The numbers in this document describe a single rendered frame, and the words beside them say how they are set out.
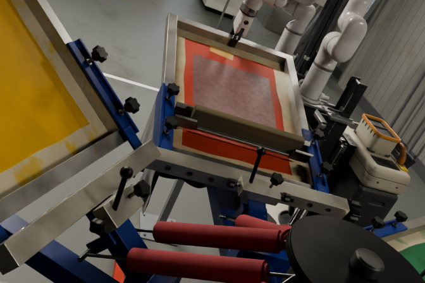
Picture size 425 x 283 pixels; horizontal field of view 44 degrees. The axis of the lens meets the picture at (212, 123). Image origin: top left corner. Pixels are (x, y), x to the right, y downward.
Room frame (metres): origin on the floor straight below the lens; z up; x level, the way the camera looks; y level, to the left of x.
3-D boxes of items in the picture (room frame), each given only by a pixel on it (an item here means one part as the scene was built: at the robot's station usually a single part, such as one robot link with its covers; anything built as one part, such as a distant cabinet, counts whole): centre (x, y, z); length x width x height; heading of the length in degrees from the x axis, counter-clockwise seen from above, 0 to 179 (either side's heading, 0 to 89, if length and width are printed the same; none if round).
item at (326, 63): (2.24, -0.34, 1.37); 0.13 x 0.10 x 0.16; 17
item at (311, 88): (2.26, -0.35, 1.21); 0.16 x 0.13 x 0.15; 111
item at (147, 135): (1.83, 0.18, 0.74); 0.46 x 0.04 x 0.42; 19
